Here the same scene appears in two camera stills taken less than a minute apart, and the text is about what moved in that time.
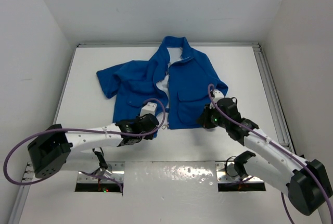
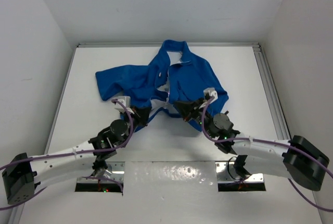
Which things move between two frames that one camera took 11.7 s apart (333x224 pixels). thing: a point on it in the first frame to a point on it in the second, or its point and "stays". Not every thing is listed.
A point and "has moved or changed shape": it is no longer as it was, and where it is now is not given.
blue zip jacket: [176, 79] has moved or changed shape
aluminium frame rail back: [244, 45] stays
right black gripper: [207, 110] to [189, 109]
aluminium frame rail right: [282, 129] stays
